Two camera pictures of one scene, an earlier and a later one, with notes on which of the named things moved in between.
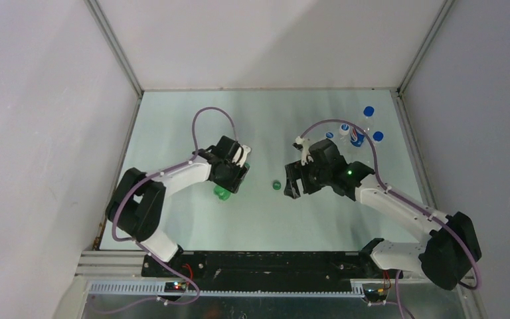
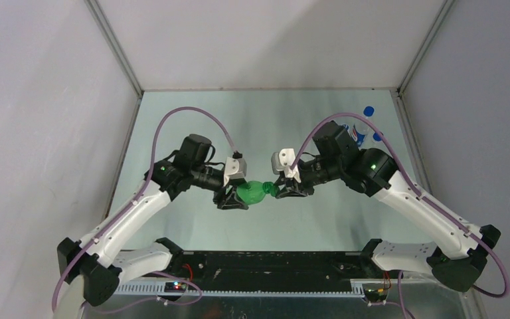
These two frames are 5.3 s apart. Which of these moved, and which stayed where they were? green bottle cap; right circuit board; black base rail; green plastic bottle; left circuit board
Moved: green plastic bottle; green bottle cap
Stayed: left circuit board; black base rail; right circuit board
